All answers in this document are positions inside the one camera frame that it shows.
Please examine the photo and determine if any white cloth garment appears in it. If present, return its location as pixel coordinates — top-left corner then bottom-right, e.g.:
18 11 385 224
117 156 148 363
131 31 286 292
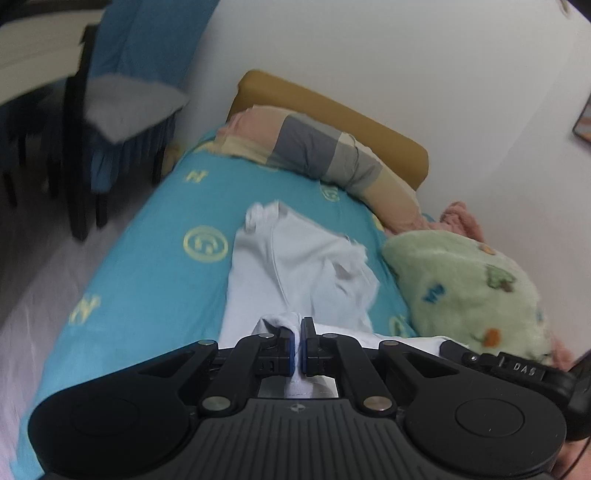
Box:
216 200 470 400

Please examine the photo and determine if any teal bed sheet yellow print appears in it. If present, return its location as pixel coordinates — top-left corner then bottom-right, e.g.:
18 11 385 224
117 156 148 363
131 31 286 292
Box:
18 128 417 480

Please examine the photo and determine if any light green fleece blanket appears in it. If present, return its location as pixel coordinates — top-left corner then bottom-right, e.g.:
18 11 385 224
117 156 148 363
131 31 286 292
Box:
382 231 552 364

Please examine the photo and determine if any mustard yellow headboard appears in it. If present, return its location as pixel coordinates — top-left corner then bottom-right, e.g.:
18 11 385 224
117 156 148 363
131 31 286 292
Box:
228 70 429 189

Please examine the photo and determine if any striped grey beige pillow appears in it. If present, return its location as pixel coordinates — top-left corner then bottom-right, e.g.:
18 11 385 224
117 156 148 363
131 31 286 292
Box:
211 105 430 234

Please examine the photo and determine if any grey cushion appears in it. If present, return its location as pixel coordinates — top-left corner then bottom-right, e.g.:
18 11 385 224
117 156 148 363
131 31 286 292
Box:
84 74 189 144

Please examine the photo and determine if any dark wooden chair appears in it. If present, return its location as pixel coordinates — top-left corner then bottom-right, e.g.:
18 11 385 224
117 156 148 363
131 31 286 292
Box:
0 22 180 243

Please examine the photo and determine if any blue fabric on chair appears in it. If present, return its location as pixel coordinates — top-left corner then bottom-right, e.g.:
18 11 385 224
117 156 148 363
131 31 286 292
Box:
87 0 221 195

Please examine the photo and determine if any framed wall picture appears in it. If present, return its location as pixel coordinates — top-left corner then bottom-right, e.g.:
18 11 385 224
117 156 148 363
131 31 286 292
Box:
572 97 591 144

